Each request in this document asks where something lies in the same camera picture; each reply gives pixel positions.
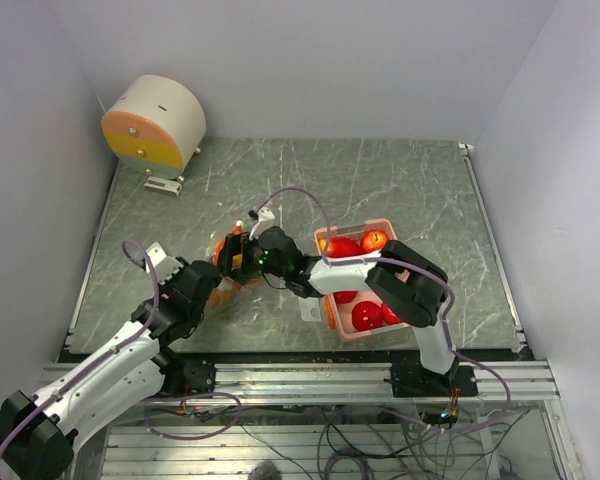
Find clear zip bag orange zipper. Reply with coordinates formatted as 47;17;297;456
207;219;336;330

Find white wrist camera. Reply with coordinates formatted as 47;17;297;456
146;242;185;290
248;206;275;240

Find small white metal bracket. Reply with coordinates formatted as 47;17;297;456
144;176;183;197

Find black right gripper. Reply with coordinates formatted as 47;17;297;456
209;232;288;281

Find pink perforated plastic basket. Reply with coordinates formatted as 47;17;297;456
314;218;409;342

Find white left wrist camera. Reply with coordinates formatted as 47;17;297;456
146;242;185;290

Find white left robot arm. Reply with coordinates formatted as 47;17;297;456
0;260;221;479

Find aluminium rail frame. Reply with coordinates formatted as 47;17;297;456
42;349;581;480

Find pink toy peach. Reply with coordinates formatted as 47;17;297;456
381;303;403;325

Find orange toy pineapple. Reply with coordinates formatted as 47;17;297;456
207;237;266;306

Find red toy tomato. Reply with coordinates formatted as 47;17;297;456
351;301;384;331

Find cream cylindrical drawer cabinet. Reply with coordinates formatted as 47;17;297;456
101;74;207;180

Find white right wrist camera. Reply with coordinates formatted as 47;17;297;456
248;206;275;240

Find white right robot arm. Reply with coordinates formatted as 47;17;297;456
215;226;459;396

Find red toy apple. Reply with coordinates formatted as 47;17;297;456
360;229;389;253

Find loose wires under table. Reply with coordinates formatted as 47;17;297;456
144;387;519;480

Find yellow toy bell pepper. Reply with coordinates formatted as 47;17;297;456
232;254;243;268

